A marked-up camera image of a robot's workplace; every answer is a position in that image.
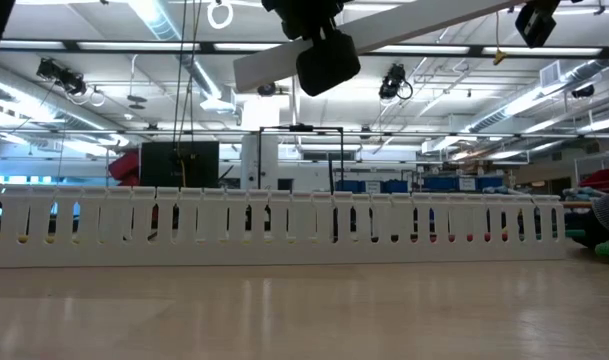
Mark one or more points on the dark ceiling disc fixture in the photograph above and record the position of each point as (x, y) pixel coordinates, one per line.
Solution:
(136, 100)

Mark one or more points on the black overhead camera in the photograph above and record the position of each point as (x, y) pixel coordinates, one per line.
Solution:
(394, 80)

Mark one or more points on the white duct cover strip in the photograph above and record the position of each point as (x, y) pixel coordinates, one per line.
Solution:
(264, 67)

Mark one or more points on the black station frame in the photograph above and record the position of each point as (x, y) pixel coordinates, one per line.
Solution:
(300, 128)

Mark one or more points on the red storage bin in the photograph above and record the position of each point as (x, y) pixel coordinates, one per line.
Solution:
(601, 177)

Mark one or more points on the black overhead light bar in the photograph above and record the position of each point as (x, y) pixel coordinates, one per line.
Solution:
(476, 50)

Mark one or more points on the wooden bench top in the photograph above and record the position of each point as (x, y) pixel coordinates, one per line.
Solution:
(579, 204)

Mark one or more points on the black ceiling spotlight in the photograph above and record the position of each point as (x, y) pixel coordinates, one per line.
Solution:
(266, 90)

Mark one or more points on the grey background robot arm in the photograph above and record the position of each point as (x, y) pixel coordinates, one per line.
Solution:
(584, 192)
(499, 190)

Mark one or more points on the red storage bins stack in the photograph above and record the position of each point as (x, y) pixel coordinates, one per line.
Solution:
(126, 167)

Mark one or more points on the black monitor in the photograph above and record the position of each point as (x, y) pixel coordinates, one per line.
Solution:
(179, 165)

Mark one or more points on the yellow hanging tag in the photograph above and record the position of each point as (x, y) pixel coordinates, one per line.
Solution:
(499, 56)

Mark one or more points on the blue storage bin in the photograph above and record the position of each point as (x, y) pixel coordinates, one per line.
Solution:
(395, 186)
(349, 186)
(440, 183)
(490, 183)

